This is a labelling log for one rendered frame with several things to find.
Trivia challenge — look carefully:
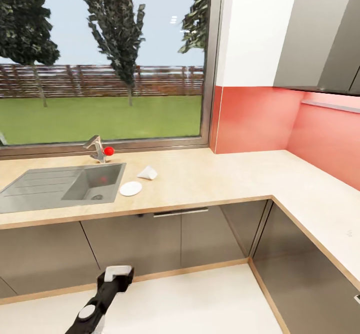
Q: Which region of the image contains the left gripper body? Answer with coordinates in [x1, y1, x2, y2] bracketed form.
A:
[96, 274, 128, 301]

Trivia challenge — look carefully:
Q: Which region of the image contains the paper coffee filter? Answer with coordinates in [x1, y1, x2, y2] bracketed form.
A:
[137, 166, 158, 179]

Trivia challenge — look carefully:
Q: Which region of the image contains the saucer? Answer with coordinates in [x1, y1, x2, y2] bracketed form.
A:
[120, 182, 142, 196]

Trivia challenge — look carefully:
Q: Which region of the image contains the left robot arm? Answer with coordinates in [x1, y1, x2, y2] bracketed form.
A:
[64, 265, 135, 334]

